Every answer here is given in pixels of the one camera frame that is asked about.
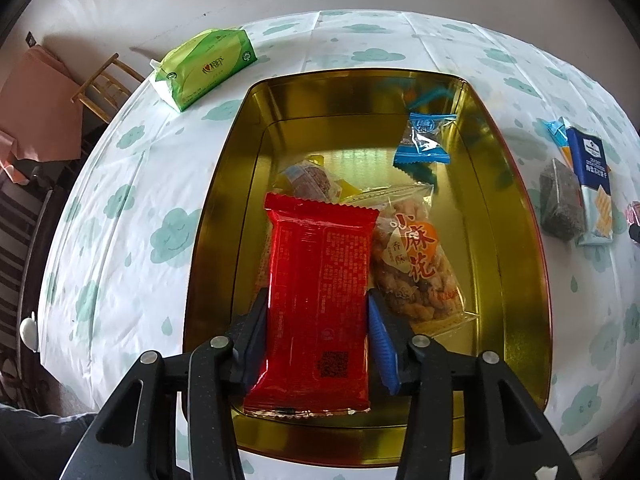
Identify red snack packet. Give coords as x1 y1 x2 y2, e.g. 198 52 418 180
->
243 193 378 417

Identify twisted dough snack bag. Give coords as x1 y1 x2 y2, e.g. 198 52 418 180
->
345 184 476 336

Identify dark seaweed snack block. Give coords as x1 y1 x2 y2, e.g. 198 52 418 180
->
539 158 586 242

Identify blue soda cracker pack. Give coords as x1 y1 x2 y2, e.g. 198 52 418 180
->
566 127 613 245

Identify blue dark candy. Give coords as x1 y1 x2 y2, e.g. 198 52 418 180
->
393 112 457 167

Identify yellow small snack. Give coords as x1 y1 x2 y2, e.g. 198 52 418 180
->
272 158 362 204

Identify clear orange snack bag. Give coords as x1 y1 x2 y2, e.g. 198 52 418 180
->
254 226 272 297

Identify cloud print tablecloth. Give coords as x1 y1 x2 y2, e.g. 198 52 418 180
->
38 11 639 463

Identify white trash bin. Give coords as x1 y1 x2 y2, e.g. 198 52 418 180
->
18 312 39 353

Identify dark wooden bench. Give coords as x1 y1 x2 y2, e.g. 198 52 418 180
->
1 174 64 413

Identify gold toffee tin box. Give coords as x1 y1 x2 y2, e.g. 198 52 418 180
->
182 68 554 469

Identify pink cloth covered furniture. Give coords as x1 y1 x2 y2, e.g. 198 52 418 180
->
1 44 82 185

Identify wooden chair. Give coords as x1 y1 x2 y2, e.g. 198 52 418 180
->
70 53 144 124

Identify green tissue pack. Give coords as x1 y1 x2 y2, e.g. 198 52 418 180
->
150 28 257 112

